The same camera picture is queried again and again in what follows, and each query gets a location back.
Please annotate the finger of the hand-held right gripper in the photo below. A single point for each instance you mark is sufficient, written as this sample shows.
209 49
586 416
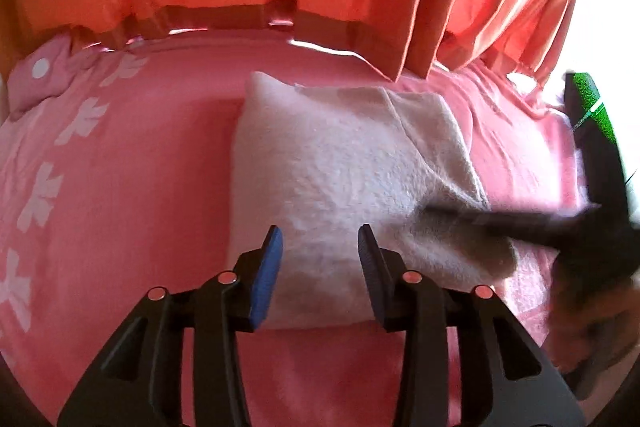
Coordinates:
505 222

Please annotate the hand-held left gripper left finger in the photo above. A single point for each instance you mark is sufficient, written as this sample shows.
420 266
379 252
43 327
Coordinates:
265 277

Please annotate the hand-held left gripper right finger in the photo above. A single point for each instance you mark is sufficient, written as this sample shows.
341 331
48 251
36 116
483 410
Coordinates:
371 277

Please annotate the pink knit sweater black hearts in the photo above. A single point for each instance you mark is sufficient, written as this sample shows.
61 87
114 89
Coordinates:
345 177

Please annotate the person's right hand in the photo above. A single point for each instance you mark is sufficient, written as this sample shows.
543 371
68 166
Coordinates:
582 327

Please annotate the pink floral blanket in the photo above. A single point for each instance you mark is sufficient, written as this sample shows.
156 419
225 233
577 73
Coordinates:
125 187

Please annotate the pink pillow white dots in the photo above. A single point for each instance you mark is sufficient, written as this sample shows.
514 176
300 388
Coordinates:
37 79

